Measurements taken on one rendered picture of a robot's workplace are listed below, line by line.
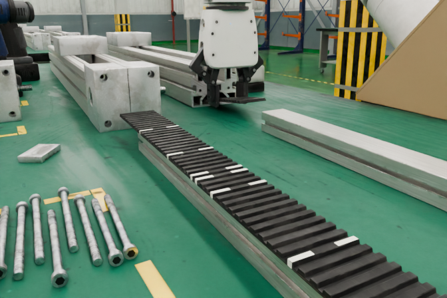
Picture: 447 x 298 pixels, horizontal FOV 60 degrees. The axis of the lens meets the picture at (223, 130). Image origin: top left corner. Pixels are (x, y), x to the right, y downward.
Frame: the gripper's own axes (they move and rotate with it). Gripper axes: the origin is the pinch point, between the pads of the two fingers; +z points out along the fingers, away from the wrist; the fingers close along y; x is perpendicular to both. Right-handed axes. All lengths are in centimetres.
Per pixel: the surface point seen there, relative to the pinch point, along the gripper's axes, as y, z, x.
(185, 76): -5.0, -2.8, 8.3
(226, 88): 2.6, -0.1, 5.6
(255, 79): 14.3, 0.0, 13.5
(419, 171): -1.9, 0.4, -41.1
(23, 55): -32, -4, 62
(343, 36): 242, 3, 221
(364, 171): -2.0, 2.5, -34.8
